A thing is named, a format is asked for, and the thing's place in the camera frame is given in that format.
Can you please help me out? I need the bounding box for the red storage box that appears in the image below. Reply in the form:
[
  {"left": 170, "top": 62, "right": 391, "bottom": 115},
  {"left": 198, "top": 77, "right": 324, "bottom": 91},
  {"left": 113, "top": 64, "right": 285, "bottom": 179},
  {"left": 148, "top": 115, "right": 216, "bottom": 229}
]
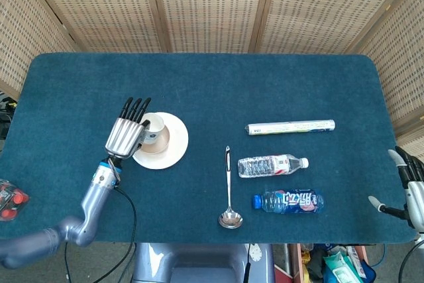
[{"left": 287, "top": 243, "right": 370, "bottom": 283}]

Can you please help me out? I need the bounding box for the dark blue table mat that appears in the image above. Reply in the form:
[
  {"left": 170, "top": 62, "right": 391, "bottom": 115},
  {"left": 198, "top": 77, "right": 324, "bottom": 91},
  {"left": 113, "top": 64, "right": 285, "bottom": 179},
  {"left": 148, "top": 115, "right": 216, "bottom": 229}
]
[{"left": 0, "top": 52, "right": 417, "bottom": 244}]

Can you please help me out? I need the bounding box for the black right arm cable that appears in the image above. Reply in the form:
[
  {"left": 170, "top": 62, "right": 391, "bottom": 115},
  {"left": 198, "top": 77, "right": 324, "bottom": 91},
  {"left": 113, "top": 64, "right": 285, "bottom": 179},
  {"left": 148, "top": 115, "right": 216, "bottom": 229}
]
[{"left": 397, "top": 238, "right": 424, "bottom": 283}]

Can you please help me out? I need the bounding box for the clear water bottle white cap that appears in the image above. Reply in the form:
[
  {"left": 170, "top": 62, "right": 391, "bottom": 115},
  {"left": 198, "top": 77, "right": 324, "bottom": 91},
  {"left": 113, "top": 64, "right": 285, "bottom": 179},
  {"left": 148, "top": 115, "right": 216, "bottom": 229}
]
[{"left": 237, "top": 154, "right": 310, "bottom": 179}]

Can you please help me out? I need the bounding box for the white perforated bracket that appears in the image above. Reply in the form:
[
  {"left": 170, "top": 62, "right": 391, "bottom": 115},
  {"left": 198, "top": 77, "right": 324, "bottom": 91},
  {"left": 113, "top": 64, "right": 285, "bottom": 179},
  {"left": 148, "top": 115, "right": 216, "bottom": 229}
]
[{"left": 248, "top": 243, "right": 264, "bottom": 263}]

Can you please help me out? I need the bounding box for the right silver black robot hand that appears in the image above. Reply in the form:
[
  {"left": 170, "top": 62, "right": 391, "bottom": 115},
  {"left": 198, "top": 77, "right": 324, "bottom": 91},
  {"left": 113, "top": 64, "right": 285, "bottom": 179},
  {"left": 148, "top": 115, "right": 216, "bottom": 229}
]
[{"left": 368, "top": 145, "right": 424, "bottom": 233}]

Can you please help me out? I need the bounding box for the steel ladle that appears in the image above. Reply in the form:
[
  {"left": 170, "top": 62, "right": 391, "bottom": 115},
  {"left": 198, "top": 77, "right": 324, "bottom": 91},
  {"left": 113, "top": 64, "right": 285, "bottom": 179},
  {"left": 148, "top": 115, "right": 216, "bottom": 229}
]
[{"left": 217, "top": 145, "right": 244, "bottom": 229}]

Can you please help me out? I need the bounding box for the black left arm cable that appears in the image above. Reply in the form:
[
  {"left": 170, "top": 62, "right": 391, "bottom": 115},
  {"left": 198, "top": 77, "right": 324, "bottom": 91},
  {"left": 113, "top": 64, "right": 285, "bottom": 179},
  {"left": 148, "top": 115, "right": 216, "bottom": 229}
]
[{"left": 111, "top": 187, "right": 138, "bottom": 283}]

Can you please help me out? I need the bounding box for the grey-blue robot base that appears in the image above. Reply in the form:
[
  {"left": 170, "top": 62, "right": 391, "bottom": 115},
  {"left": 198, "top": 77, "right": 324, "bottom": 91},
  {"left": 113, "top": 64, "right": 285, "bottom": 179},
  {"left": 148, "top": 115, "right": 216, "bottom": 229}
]
[{"left": 132, "top": 242, "right": 276, "bottom": 283}]

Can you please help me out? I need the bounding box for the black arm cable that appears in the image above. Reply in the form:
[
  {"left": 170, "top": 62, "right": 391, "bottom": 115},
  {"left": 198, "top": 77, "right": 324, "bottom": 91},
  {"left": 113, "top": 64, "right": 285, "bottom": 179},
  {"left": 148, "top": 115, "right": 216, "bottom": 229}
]
[
  {"left": 111, "top": 187, "right": 138, "bottom": 283},
  {"left": 397, "top": 238, "right": 424, "bottom": 283}
]

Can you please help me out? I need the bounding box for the blue label drink bottle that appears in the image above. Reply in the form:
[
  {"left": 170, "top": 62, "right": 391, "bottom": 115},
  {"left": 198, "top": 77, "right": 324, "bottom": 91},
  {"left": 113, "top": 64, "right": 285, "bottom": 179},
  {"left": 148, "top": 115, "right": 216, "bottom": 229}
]
[{"left": 253, "top": 189, "right": 325, "bottom": 215}]

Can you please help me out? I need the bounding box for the blue bag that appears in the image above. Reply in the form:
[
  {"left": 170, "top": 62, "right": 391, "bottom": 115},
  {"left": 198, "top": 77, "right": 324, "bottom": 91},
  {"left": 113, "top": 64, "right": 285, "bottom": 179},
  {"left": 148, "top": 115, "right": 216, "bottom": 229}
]
[{"left": 356, "top": 258, "right": 378, "bottom": 283}]

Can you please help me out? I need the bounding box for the red capped bottle pack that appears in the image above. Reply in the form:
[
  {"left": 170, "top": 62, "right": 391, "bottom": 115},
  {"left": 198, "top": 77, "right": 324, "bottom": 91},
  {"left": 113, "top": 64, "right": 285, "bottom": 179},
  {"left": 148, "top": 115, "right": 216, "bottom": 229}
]
[{"left": 0, "top": 178, "right": 30, "bottom": 223}]

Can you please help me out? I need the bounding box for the white round plate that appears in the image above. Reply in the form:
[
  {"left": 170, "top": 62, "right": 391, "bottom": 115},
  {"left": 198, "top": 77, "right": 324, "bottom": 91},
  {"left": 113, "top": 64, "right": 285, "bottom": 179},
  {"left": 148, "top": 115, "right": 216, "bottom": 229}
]
[{"left": 131, "top": 112, "right": 189, "bottom": 170}]

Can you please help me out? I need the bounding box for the white paper cup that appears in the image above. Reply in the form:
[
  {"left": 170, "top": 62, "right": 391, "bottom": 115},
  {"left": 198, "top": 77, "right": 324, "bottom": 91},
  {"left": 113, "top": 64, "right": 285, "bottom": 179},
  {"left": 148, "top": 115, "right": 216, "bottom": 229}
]
[{"left": 141, "top": 113, "right": 165, "bottom": 146}]

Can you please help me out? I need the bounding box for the green white pouch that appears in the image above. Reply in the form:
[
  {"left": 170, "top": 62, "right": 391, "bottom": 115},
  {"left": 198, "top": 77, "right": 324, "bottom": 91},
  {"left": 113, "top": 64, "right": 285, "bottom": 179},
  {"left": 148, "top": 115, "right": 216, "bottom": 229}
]
[{"left": 323, "top": 251, "right": 364, "bottom": 283}]

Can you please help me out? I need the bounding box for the black equipment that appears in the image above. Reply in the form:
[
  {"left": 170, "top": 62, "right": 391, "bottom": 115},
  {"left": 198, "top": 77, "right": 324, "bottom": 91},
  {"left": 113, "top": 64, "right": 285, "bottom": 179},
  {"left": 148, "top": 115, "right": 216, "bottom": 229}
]
[{"left": 0, "top": 90, "right": 17, "bottom": 140}]

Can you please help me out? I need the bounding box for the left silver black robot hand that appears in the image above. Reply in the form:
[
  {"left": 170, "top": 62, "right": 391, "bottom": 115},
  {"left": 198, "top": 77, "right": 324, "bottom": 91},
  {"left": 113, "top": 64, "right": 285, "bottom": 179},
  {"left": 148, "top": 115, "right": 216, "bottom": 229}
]
[{"left": 105, "top": 97, "right": 152, "bottom": 160}]

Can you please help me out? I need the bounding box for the plastic wrap roll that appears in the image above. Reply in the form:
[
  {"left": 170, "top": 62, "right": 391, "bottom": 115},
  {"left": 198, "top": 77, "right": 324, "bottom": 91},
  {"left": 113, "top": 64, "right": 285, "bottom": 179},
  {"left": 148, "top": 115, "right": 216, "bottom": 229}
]
[{"left": 244, "top": 119, "right": 337, "bottom": 137}]

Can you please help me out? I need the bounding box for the beige bowl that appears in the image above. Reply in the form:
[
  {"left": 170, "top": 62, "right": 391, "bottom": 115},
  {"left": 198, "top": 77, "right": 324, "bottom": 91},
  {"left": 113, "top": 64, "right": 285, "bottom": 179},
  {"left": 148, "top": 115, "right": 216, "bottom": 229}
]
[{"left": 137, "top": 125, "right": 171, "bottom": 155}]

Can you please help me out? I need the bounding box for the woven bamboo screen panel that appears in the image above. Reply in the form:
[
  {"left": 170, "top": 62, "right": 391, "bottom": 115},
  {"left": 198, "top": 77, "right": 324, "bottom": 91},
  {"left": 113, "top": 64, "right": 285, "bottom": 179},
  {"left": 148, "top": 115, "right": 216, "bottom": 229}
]
[
  {"left": 248, "top": 0, "right": 424, "bottom": 55},
  {"left": 21, "top": 0, "right": 172, "bottom": 54},
  {"left": 346, "top": 0, "right": 424, "bottom": 171},
  {"left": 0, "top": 0, "right": 79, "bottom": 100},
  {"left": 140, "top": 0, "right": 276, "bottom": 54}
]

